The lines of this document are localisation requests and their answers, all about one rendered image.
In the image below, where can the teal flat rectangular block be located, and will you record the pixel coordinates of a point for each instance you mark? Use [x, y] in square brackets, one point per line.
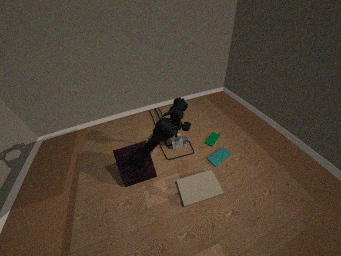
[219, 156]

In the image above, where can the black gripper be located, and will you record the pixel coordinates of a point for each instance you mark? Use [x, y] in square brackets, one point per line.
[185, 126]

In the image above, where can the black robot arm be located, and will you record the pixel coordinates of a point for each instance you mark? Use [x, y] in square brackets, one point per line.
[162, 132]

